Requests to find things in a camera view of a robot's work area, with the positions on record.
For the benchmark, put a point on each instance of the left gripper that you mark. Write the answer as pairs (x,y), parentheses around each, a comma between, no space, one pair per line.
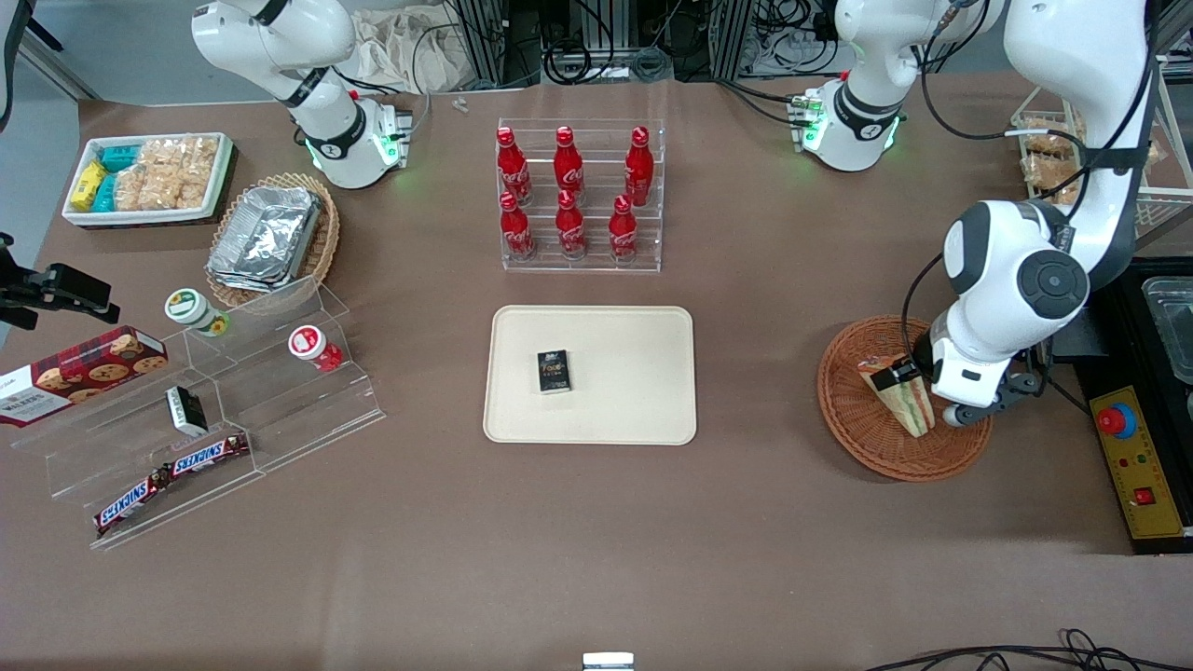
(921,361)

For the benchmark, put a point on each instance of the triangle sandwich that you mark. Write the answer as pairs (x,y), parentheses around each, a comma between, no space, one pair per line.
(911,410)

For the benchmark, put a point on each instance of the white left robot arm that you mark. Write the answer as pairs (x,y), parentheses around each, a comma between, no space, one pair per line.
(1072,56)

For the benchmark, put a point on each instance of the brown wicker basket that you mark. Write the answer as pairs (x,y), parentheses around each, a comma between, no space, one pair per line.
(867,438)

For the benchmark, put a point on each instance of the beige plastic tray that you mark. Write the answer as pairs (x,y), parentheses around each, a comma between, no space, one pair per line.
(615,373)

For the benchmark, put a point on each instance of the light wicker basket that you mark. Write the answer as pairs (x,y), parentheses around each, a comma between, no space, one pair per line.
(328,233)

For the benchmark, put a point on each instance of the aluminium foil tray stack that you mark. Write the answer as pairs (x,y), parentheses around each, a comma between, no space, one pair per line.
(266,238)

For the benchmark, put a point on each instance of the white rectangular snack tray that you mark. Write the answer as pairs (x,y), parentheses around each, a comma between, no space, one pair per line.
(149,217)

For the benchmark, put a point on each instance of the red emergency stop button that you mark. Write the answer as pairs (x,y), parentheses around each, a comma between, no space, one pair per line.
(1114,421)

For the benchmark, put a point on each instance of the black appliance base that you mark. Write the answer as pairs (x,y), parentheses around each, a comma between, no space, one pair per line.
(1128,317)

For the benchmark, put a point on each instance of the brown snack bag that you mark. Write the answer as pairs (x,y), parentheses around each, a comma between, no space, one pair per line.
(1042,171)
(1049,140)
(1156,154)

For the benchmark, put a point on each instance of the yellow control box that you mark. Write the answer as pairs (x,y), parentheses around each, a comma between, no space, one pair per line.
(1142,466)

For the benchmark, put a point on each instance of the clear plastic container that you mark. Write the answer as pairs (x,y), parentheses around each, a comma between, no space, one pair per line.
(1172,326)

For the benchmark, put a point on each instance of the red cola bottle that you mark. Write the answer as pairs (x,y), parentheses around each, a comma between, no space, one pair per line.
(513,168)
(516,231)
(569,166)
(639,170)
(570,229)
(623,233)

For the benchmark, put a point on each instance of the clear acrylic bottle rack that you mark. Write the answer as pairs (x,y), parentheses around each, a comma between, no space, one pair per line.
(596,265)

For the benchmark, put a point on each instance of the small black card box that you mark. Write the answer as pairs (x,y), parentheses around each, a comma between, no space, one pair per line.
(555,371)

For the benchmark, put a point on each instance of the silver white device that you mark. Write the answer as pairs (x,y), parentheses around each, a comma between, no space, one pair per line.
(608,662)

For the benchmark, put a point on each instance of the red lid yogurt cup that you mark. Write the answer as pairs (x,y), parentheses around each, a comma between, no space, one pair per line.
(308,343)

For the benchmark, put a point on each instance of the white crumpled cloth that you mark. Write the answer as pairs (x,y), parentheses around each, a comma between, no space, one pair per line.
(401,51)

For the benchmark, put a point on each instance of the clear acrylic stepped shelf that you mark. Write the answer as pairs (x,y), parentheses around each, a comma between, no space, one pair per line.
(280,410)

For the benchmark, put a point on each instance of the snickers chocolate bar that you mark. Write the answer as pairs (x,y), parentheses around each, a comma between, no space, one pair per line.
(130,503)
(210,454)

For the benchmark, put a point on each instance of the small black white box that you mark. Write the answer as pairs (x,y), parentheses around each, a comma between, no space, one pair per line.
(188,410)

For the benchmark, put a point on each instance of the green lid yogurt cup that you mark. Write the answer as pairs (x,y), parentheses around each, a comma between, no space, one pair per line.
(189,308)

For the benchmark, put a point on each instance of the clear rice cracker bag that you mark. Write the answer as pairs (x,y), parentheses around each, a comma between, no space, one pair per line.
(129,188)
(163,189)
(200,158)
(163,152)

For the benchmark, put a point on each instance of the teal snack pack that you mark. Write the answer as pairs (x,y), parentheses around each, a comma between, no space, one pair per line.
(119,157)
(105,194)

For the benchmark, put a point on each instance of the red tartan cookie box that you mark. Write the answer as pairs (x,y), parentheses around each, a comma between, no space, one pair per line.
(84,373)

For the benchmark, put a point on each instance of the yellow snack pack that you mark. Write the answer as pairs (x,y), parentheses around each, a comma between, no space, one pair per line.
(88,184)

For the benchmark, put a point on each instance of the black tripod leg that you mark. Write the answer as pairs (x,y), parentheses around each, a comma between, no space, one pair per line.
(14,47)

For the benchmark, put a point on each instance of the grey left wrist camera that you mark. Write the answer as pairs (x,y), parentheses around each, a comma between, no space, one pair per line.
(965,415)

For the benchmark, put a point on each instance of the aluminium frame profile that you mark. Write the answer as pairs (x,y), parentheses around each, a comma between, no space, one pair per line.
(494,37)
(732,37)

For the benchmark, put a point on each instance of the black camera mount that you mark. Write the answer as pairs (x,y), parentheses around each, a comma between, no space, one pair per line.
(56,289)

